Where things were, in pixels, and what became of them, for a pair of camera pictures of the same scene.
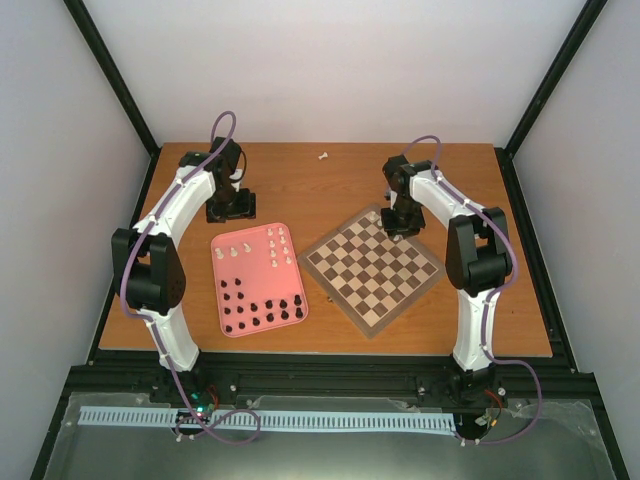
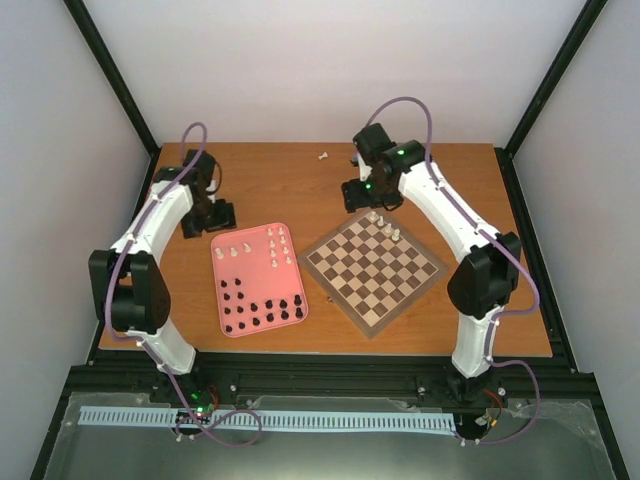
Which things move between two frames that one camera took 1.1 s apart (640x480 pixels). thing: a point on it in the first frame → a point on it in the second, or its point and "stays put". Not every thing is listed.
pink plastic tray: (258, 279) stays put
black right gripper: (393, 229) → (354, 200)
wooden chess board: (370, 274) stays put
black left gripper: (245, 210) → (224, 219)
